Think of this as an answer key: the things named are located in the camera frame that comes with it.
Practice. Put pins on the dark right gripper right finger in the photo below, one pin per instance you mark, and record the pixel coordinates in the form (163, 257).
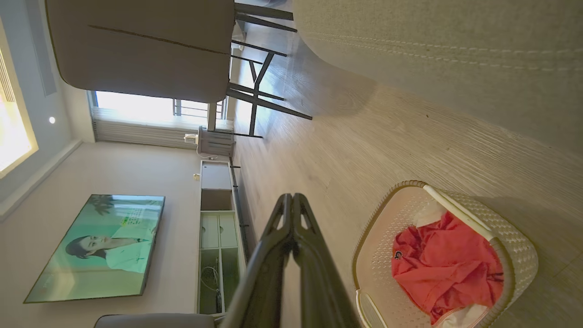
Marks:
(319, 282)

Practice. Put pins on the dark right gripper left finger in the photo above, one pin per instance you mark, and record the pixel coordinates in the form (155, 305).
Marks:
(262, 273)

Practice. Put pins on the white plastic laundry basket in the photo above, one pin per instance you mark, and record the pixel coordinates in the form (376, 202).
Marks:
(378, 264)

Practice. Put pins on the white cabinet with glass doors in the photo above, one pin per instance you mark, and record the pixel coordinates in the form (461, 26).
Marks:
(218, 228)

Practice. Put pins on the white pleated curtain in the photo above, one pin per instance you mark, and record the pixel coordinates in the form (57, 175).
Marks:
(136, 133)

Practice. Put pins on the bright window with railing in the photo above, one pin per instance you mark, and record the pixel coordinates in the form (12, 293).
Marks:
(136, 107)

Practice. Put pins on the grey chair with black legs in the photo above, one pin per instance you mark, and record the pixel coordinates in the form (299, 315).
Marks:
(145, 50)

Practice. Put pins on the grey fabric sofa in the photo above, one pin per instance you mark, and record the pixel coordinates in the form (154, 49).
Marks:
(455, 45)

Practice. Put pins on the bright ceiling light panel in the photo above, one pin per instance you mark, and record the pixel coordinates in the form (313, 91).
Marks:
(11, 123)

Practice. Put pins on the white wall plug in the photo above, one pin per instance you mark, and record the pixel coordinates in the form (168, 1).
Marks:
(190, 138)

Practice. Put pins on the wall mounted television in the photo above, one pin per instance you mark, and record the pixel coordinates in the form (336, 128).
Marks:
(100, 250)

